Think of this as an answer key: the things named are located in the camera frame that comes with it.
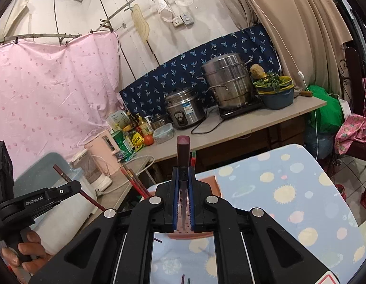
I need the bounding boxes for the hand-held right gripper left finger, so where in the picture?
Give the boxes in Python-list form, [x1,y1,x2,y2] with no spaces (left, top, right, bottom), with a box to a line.
[29,166,181,284]

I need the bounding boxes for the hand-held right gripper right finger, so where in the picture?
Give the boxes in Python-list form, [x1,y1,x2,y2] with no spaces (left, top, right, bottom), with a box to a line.
[187,166,340,284]

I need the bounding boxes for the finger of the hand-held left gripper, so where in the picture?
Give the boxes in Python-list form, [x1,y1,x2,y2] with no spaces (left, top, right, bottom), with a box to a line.
[48,180,83,204]

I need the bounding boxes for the pink perforated plastic basket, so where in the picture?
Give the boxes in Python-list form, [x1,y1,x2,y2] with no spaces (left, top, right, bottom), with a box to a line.
[167,176,222,240]

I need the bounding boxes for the brown chopstick gold band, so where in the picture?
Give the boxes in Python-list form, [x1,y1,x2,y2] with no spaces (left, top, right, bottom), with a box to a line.
[129,169,152,199]

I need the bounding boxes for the dark red patterned chopstick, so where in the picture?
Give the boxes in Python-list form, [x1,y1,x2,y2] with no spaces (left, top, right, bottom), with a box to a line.
[120,167,148,200]

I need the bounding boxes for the person's left hand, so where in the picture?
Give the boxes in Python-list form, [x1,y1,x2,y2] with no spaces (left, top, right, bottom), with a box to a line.
[2,231,52,283]

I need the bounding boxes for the white ribbed bin teal lid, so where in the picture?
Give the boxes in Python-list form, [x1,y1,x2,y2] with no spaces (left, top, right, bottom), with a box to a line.
[11,152,98,255]

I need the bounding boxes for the pink kitchen appliance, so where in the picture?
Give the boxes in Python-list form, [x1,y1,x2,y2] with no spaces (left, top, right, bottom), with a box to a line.
[84,129,122,178]

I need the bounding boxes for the clear plastic food container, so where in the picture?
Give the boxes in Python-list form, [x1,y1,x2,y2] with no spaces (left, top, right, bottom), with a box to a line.
[153,123,175,144]

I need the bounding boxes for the yellow packet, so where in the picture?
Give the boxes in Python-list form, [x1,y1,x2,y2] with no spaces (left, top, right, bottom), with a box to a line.
[132,133,145,151]

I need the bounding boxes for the yellow juice bottle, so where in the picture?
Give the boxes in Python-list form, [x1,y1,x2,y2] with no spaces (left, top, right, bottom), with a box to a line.
[140,117,154,137]

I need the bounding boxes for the blue planet print tablecloth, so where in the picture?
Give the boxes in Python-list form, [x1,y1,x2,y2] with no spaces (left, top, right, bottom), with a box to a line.
[147,143,365,284]

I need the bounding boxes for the steel rice cooker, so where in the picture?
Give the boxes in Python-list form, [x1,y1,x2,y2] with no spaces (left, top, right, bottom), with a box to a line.
[164,87,206,130]

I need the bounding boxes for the pink dotted sheet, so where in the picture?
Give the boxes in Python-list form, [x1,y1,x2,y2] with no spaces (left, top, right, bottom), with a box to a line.
[0,32,125,184]

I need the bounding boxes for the black induction cooktop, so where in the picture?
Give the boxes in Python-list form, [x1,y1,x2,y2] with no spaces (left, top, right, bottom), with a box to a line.
[218,99,265,120]

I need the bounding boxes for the wooden counter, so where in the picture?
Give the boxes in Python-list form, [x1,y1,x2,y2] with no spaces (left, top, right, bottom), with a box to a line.
[97,96,328,197]

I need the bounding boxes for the steel steamer pot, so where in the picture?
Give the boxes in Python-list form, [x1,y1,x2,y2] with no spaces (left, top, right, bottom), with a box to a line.
[201,53,255,111]

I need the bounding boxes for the navy floral cloth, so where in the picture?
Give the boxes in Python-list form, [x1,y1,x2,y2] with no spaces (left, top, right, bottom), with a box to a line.
[120,25,282,125]

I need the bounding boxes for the blue basin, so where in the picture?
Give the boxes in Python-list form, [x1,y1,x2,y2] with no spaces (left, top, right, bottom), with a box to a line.
[258,87,295,110]

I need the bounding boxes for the leafy green vegetables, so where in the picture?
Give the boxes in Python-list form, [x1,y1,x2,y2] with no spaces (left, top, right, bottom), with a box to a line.
[253,71,291,91]

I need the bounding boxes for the green bag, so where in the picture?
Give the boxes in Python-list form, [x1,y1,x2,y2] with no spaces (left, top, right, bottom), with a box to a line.
[307,85,345,134]

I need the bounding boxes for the pink floral cloth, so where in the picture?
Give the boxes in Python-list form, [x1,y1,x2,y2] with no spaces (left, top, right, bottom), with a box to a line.
[334,114,366,155]

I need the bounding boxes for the hanging plastic bag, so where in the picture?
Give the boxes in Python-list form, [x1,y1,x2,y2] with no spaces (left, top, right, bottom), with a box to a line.
[149,0,175,23]

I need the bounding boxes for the dark metal chair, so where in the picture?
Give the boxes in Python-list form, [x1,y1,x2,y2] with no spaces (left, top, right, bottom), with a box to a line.
[338,47,366,167]

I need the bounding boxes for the beige curtain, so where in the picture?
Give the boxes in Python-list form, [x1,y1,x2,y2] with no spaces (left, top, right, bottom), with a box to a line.
[230,0,354,96]

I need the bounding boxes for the black power cable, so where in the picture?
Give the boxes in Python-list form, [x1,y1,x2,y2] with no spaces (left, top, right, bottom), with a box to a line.
[191,106,225,135]

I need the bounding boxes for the white cord with switch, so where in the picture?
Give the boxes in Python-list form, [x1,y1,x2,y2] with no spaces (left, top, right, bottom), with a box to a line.
[268,21,308,90]

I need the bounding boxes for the wall power socket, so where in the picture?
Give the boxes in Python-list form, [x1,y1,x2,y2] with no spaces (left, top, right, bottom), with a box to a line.
[172,12,195,28]

